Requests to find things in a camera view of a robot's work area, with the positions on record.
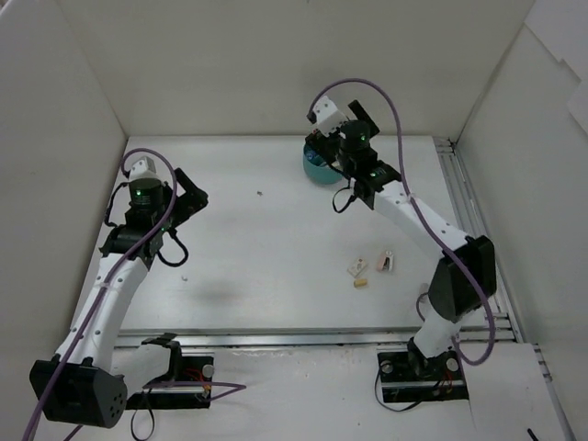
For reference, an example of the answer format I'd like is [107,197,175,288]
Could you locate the white boxed eraser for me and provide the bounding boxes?
[347,257,368,278]

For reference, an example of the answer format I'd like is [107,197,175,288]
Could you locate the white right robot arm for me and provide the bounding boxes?
[306,96,497,379]

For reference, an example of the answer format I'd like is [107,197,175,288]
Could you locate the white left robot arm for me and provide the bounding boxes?
[29,166,208,428]

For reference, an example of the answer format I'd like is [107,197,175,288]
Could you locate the teal round compartment organizer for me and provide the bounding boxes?
[302,142,343,186]

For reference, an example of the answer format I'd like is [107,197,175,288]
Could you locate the small tan eraser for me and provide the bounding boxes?
[354,278,368,288]

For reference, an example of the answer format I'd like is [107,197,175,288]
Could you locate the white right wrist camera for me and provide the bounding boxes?
[312,96,347,136]

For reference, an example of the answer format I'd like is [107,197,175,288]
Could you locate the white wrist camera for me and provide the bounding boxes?
[128,156,160,182]
[312,96,347,136]

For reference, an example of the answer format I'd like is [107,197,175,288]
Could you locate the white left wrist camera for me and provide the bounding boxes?
[128,156,160,182]

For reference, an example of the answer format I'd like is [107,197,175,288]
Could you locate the aluminium front rail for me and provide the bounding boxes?
[114,326,419,350]

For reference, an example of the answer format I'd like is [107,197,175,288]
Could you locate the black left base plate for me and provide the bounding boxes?
[126,354,215,411]

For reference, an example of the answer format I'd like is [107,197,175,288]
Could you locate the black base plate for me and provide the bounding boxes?
[126,354,215,411]
[375,350,469,412]

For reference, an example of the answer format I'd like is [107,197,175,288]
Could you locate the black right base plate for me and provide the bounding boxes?
[375,350,469,412]

